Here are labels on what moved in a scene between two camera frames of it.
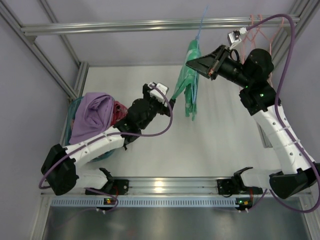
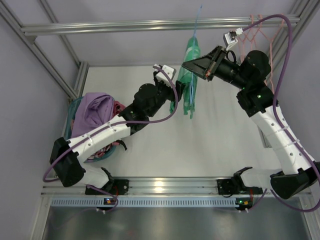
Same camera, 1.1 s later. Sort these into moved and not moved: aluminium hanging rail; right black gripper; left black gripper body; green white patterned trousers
Moved: left black gripper body
Not moved: aluminium hanging rail; right black gripper; green white patterned trousers
